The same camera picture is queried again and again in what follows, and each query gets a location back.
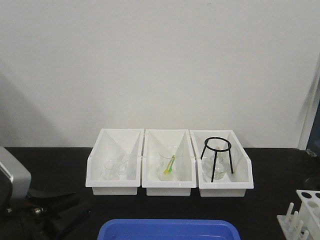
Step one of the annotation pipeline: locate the clear glass flask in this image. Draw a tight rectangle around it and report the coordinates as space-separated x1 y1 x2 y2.
201 151 229 183

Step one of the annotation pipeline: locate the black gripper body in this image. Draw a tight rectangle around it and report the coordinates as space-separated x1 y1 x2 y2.
0 190 92 240

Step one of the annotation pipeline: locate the blue-grey pegboard drying rack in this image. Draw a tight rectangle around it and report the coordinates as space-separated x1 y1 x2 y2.
306 83 320 157

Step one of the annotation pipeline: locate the blue plastic tray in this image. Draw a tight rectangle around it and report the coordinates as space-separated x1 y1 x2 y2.
97 219 241 240

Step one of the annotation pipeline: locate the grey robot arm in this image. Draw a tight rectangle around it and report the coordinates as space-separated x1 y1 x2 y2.
0 147 92 240

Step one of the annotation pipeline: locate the white test tube rack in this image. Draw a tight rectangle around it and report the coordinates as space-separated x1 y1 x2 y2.
276 189 320 240

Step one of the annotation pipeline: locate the right white storage bin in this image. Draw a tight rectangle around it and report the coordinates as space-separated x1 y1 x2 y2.
189 129 254 198

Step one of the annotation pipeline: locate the clear glass beaker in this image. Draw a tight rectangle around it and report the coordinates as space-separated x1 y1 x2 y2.
157 145 179 182

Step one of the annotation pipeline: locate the white storage bin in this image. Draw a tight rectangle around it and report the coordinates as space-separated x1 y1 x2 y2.
141 129 197 197
85 128 145 196
189 129 254 198

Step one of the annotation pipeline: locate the yellow plastic spatula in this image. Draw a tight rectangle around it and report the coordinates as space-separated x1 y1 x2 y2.
163 155 176 174

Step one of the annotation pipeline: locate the left white storage bin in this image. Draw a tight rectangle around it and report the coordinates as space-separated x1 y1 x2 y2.
85 128 145 196

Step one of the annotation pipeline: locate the middle white storage bin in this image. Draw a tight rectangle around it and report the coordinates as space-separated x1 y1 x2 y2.
141 129 197 197

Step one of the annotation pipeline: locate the green plastic spatula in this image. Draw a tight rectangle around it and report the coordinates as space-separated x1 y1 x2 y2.
168 155 175 173

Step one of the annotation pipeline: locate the small clear glassware pile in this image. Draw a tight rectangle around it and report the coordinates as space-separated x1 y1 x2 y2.
100 153 133 181

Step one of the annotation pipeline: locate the black metal tripod stand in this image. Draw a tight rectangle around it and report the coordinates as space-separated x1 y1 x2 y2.
200 136 234 183

